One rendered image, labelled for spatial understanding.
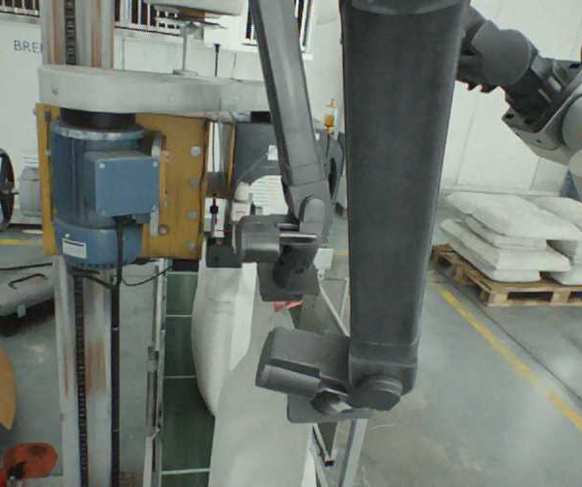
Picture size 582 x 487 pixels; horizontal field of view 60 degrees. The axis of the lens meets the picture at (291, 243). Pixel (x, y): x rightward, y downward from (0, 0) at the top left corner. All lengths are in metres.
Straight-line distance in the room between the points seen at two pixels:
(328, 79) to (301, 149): 4.59
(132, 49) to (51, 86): 2.92
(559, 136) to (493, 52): 0.18
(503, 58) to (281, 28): 0.31
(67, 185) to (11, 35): 3.04
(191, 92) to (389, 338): 0.64
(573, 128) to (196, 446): 1.26
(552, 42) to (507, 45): 5.62
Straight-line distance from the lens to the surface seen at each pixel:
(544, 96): 0.87
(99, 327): 1.30
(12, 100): 3.95
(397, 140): 0.27
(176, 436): 1.64
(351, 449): 1.41
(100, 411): 1.45
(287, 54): 0.70
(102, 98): 0.84
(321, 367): 0.49
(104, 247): 0.92
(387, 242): 0.33
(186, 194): 1.10
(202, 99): 0.95
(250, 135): 1.07
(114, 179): 0.82
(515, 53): 0.81
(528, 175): 6.62
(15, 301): 2.81
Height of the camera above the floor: 1.49
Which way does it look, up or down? 21 degrees down
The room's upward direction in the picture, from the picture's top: 8 degrees clockwise
